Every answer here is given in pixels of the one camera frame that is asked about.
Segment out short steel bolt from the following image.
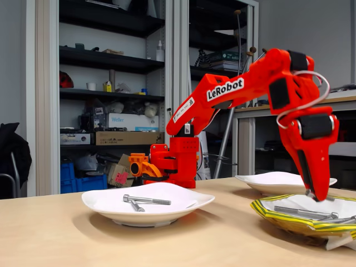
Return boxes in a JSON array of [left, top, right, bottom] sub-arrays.
[[305, 188, 335, 201]]

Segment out white long box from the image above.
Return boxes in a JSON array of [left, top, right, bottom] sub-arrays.
[[329, 141, 356, 157]]

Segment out wooden top side counter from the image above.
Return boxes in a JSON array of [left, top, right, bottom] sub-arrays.
[[232, 96, 356, 179]]

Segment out white square ceramic plate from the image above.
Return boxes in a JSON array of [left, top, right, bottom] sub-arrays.
[[81, 182, 216, 228], [235, 171, 338, 197]]

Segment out white flat box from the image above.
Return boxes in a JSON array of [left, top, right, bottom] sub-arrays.
[[329, 84, 356, 100]]

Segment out yellow black striped paper plate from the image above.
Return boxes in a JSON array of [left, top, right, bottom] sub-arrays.
[[250, 194, 356, 240]]

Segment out white crumpled paper sheet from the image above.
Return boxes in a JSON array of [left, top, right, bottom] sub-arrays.
[[324, 231, 356, 251]]

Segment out grey coat stand wooden knobs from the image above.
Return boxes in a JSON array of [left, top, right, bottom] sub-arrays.
[[212, 9, 269, 179]]

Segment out stack of papers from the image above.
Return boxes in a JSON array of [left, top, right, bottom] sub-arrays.
[[210, 60, 240, 71]]

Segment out green cardboard box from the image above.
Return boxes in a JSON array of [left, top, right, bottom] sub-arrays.
[[207, 51, 242, 62]]

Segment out black flexible tripod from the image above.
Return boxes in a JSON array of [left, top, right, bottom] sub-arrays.
[[194, 48, 211, 67]]

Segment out orange printed part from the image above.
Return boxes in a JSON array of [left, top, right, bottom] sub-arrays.
[[127, 152, 165, 182]]

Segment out white plush toy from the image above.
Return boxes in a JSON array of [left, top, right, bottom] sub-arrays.
[[144, 101, 160, 117]]

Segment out grey open shelf cabinet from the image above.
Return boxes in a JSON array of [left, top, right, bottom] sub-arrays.
[[26, 0, 175, 197], [172, 0, 259, 180]]

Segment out white plastic bottle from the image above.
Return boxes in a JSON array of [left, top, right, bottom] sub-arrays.
[[156, 40, 165, 62]]

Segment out white Weller box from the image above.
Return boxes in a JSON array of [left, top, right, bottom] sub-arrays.
[[108, 113, 160, 132]]

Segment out cardboard box pink sticker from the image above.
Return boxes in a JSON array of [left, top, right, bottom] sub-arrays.
[[107, 154, 136, 187]]

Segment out long brown cardboard box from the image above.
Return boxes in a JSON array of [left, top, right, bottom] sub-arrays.
[[95, 131, 165, 146]]

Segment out large blue plastic crate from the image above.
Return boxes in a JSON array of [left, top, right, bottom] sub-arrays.
[[60, 174, 108, 195]]

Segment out flat printed box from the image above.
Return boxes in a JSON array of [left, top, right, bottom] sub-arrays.
[[60, 133, 91, 145]]

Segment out small blue plastic crate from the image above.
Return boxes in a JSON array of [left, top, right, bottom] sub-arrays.
[[60, 162, 76, 181]]

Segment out red helmet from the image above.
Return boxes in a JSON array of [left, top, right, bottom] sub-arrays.
[[59, 71, 75, 89]]

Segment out grey metal chair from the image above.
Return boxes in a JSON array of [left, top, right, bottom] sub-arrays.
[[0, 151, 22, 199]]

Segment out black jacket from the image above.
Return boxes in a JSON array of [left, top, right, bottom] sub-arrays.
[[0, 122, 33, 190]]

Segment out white red servo cable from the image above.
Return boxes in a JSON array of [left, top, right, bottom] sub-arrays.
[[276, 71, 331, 130]]

